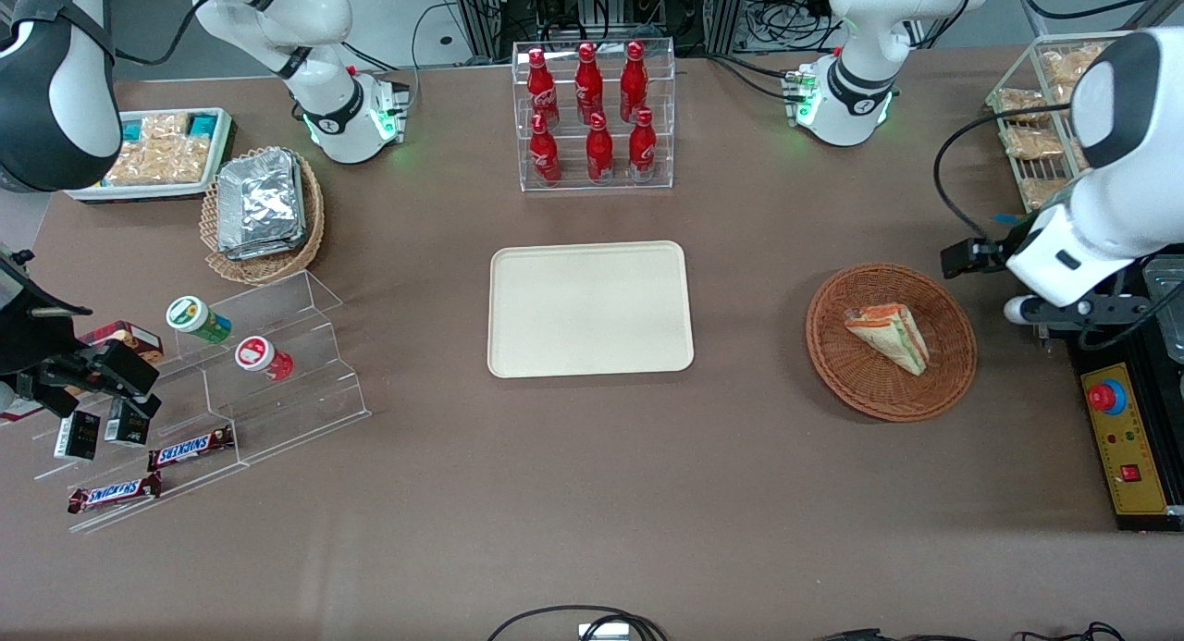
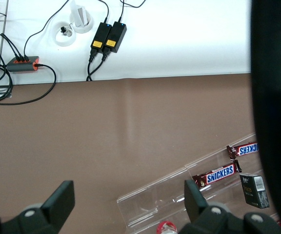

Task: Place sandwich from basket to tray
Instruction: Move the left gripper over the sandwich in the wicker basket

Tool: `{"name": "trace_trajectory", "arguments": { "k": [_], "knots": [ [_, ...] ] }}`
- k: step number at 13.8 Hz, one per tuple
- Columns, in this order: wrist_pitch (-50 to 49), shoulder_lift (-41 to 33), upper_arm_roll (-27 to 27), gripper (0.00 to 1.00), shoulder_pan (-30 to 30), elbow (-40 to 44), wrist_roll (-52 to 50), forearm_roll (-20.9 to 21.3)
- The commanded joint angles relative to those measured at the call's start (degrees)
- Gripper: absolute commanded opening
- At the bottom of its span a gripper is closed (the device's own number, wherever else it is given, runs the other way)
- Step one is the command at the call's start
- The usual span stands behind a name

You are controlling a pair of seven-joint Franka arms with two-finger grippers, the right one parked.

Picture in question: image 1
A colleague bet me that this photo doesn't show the tangled black background cables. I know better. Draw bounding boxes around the tangled black background cables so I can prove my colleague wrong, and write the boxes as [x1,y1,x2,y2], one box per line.
[747,0,838,52]

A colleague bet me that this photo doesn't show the Snickers chocolate bar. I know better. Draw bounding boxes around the Snickers chocolate bar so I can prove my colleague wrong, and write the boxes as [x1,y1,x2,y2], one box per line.
[148,425,236,472]
[67,472,164,515]

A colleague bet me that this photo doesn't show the small black box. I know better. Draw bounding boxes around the small black box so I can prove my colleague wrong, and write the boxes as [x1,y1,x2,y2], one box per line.
[53,410,101,462]
[104,401,152,448]

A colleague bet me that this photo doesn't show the white snack tray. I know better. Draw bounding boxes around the white snack tray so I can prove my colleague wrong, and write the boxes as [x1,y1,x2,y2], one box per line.
[65,107,235,203]

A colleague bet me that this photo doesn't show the green labelled cup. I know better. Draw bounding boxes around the green labelled cup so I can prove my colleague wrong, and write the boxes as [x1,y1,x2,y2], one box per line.
[166,295,233,345]

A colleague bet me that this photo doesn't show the brown round wicker basket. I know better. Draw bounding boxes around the brown round wicker basket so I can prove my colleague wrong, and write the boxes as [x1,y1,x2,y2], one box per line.
[805,263,978,424]

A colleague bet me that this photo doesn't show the clear acrylic bottle rack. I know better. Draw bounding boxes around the clear acrylic bottle rack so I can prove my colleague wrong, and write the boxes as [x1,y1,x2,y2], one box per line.
[512,38,676,193]

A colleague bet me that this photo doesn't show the black looped cable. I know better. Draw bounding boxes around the black looped cable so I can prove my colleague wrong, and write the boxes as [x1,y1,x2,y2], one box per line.
[486,606,669,641]

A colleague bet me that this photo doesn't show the black right base cable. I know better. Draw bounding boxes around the black right base cable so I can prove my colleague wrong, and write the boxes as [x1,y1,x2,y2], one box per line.
[342,40,417,73]

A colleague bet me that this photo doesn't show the light tan wicker basket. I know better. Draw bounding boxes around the light tan wicker basket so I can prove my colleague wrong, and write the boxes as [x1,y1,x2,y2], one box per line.
[200,146,327,286]

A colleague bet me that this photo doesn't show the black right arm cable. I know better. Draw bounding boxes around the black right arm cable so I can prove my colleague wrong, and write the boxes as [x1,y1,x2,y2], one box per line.
[109,0,223,68]

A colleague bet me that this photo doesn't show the clear acrylic step display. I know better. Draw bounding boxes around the clear acrylic step display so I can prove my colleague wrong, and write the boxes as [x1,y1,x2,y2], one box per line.
[32,269,373,535]

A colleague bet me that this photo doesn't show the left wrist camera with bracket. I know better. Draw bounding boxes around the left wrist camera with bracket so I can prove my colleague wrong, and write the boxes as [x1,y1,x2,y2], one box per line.
[1004,292,1153,346]

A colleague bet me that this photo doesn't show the red cola bottle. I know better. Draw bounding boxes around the red cola bottle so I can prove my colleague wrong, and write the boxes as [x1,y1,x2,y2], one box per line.
[586,112,614,184]
[529,112,562,187]
[526,47,560,129]
[628,107,658,182]
[620,40,648,124]
[574,42,604,124]

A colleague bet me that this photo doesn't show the white wire rack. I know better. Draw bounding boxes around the white wire rack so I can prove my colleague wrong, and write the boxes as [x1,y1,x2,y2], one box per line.
[985,31,1141,213]

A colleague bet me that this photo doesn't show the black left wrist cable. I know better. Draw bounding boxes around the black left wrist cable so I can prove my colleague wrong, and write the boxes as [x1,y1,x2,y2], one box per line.
[932,103,1079,246]

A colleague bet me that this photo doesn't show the beige rectangular tray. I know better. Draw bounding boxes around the beige rectangular tray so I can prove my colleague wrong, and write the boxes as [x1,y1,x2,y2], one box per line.
[487,240,696,380]

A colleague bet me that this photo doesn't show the aluminium frame post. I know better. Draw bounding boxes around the aluminium frame post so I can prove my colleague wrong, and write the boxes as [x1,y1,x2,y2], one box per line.
[451,0,506,61]
[703,0,752,55]

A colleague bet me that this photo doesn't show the black yellow control box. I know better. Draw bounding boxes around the black yellow control box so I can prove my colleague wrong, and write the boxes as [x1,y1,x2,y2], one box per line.
[1073,345,1184,533]

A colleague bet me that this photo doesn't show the triangle sandwich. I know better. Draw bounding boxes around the triangle sandwich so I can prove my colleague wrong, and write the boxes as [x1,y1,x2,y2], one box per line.
[844,302,930,376]

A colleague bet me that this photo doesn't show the thin black cable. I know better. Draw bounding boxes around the thin black cable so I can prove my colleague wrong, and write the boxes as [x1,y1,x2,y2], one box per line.
[814,621,1128,641]

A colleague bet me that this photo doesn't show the black left base cables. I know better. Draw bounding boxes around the black left base cables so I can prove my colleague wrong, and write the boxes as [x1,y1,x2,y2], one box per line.
[708,51,806,101]

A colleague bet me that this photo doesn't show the red labelled cup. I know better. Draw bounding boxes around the red labelled cup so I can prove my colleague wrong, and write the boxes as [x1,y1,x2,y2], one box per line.
[234,336,294,382]

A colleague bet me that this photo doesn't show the clear bag of crackers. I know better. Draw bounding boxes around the clear bag of crackers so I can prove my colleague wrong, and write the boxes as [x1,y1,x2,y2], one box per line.
[997,88,1048,122]
[1041,45,1104,87]
[1020,177,1076,209]
[1004,126,1067,159]

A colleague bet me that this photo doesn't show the beige snack pack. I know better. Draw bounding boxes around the beige snack pack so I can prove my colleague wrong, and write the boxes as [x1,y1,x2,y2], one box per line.
[105,140,212,185]
[139,114,191,144]

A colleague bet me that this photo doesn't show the stacked foil containers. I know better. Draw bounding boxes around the stacked foil containers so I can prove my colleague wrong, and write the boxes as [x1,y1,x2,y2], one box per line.
[216,149,308,262]

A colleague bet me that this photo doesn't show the steel pan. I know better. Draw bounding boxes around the steel pan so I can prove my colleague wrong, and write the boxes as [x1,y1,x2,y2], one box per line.
[1144,257,1184,363]

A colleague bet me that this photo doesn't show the brown chocolate box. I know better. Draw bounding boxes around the brown chocolate box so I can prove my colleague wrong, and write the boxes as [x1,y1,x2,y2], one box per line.
[79,320,165,364]

